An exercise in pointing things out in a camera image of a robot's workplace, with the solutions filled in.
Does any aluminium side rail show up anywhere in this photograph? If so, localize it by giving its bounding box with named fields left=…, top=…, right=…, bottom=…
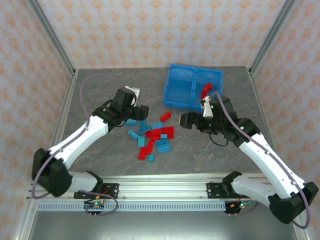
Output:
left=12, top=69, right=80, bottom=240
left=247, top=67, right=310, bottom=240

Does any wide aluminium base rail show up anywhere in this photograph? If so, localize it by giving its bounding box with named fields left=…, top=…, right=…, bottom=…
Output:
left=26, top=173, right=300, bottom=201

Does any grey metal panel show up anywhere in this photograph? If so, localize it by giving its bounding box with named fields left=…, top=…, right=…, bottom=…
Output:
left=24, top=211, right=301, bottom=240

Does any thin black cable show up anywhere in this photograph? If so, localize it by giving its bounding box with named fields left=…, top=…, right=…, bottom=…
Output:
left=208, top=131, right=229, bottom=147

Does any small green circuit board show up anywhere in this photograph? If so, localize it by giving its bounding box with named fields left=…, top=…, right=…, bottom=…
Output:
left=228, top=199, right=253, bottom=210
left=83, top=199, right=106, bottom=211

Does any aluminium frame post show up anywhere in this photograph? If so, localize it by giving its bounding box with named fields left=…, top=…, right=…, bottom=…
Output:
left=26, top=0, right=78, bottom=77
left=248, top=0, right=300, bottom=76

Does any purple cable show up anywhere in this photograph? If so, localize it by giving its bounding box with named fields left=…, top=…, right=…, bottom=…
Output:
left=207, top=91, right=313, bottom=230
left=28, top=73, right=126, bottom=218

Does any white slotted cable duct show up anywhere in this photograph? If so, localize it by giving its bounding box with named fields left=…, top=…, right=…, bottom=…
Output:
left=37, top=201, right=227, bottom=212

